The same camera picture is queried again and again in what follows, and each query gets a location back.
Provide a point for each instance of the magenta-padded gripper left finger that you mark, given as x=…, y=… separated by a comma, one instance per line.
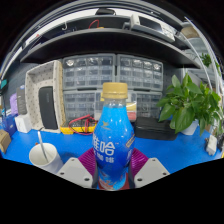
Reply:
x=73, y=172

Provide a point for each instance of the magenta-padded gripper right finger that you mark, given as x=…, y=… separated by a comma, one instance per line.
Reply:
x=151, y=171

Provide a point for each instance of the blue drink bottle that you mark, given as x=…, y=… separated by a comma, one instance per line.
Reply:
x=113, y=140

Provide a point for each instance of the metal spoon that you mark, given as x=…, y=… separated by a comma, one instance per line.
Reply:
x=42, y=146

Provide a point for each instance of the flat black case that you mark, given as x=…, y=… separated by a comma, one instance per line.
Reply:
x=155, y=129

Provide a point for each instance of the yellow multimeter with red leads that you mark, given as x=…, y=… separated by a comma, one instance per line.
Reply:
x=80, y=128

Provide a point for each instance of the white power adapter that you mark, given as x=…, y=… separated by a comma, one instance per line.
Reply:
x=211, y=145

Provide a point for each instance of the clear organiser with coloured parts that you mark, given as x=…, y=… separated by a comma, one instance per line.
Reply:
x=132, y=108

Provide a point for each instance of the black zip case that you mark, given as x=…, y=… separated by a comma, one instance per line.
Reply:
x=47, y=107

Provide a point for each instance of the small white box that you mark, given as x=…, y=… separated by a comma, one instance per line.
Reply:
x=23, y=123

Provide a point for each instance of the green potted plant, white pot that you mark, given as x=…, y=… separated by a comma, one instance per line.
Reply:
x=181, y=106

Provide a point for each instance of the blue carton box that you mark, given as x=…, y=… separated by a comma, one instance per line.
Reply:
x=9, y=125

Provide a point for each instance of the dark grey upright box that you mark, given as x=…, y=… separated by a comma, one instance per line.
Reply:
x=21, y=100

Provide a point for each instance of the white perforated storage tray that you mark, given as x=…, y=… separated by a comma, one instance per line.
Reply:
x=33, y=80

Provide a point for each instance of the black wall shelf unit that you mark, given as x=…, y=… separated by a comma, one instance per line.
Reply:
x=106, y=41

